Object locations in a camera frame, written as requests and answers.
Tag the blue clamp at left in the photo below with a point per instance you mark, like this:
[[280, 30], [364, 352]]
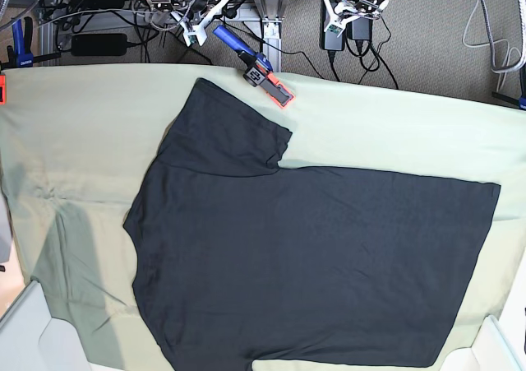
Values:
[[20, 54]]

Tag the black power adapter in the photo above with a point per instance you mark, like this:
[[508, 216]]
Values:
[[331, 37], [360, 29]]

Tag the orange clamp pad left edge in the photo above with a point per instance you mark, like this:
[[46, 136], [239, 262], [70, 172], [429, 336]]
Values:
[[3, 89]]

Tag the blue clamp at right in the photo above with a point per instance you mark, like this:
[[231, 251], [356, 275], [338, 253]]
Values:
[[519, 103]]

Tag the black power brick left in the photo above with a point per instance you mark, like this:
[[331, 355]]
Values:
[[103, 45]]

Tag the blue orange bar clamp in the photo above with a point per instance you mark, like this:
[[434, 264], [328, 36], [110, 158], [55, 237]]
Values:
[[259, 72]]

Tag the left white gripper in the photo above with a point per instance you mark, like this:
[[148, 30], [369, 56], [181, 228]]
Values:
[[346, 11]]

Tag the white bin at right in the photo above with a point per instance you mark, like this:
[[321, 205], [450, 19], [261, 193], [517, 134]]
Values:
[[497, 347]]

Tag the black T-shirt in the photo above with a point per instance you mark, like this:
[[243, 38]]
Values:
[[239, 259]]

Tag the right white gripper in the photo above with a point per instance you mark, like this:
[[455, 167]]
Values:
[[194, 21]]

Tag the aluminium frame post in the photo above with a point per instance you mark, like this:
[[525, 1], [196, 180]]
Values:
[[271, 13]]

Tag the left black power adapter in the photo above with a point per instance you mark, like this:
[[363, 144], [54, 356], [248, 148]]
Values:
[[331, 37]]

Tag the light green table cloth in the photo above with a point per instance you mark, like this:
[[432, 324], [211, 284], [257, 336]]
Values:
[[77, 141]]

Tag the right black power adapter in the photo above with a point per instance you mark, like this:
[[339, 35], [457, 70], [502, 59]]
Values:
[[360, 29]]

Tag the white bin at left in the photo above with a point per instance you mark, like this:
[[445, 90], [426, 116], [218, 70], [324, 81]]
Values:
[[31, 339]]

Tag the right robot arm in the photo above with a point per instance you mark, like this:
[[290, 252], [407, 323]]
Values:
[[159, 16]]

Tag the white bin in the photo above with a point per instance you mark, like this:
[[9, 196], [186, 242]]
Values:
[[497, 347], [31, 339]]

